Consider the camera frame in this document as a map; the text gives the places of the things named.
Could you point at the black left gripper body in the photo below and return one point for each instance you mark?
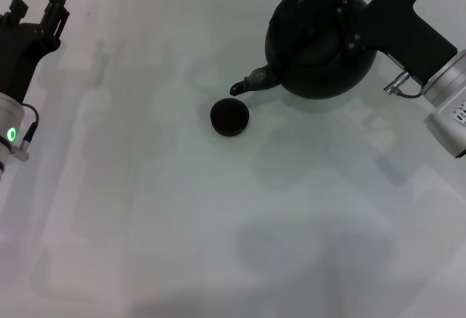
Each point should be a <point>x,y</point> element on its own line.
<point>20,50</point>

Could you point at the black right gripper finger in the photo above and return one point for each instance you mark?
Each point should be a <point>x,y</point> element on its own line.
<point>351,23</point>

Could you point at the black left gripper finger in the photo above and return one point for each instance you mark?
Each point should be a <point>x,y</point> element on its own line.
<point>54,11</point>
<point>18,9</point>

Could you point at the small black teacup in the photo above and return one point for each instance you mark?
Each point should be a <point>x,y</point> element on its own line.
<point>230,118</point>

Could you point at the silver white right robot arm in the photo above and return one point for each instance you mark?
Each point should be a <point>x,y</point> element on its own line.
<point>449,107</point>

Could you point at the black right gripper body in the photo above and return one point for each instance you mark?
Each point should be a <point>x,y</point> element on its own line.
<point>404,30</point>

